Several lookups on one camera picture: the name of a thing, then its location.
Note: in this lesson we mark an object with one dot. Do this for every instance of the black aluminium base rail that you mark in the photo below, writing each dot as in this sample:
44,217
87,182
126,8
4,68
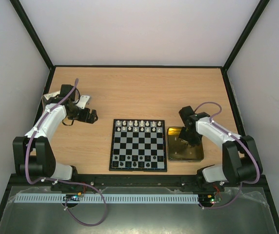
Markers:
184,183

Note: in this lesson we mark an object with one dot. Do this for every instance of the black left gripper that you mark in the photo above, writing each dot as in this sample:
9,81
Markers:
85,118

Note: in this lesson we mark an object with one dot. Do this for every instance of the dark floral metal tin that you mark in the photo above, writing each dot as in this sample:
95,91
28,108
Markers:
179,150

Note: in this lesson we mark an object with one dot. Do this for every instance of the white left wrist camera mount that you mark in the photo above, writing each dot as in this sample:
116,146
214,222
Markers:
83,101

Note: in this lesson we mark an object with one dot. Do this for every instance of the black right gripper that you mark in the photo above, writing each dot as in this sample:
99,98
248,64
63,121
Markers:
188,137

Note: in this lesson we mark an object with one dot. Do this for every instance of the white slotted cable duct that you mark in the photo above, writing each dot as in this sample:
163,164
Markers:
108,198

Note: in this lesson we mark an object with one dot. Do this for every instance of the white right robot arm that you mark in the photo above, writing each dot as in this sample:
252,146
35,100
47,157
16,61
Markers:
240,157

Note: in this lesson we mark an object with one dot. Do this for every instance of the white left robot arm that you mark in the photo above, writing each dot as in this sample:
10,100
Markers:
33,155

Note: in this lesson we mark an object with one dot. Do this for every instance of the black and white chessboard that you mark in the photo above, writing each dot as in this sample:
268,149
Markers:
139,146

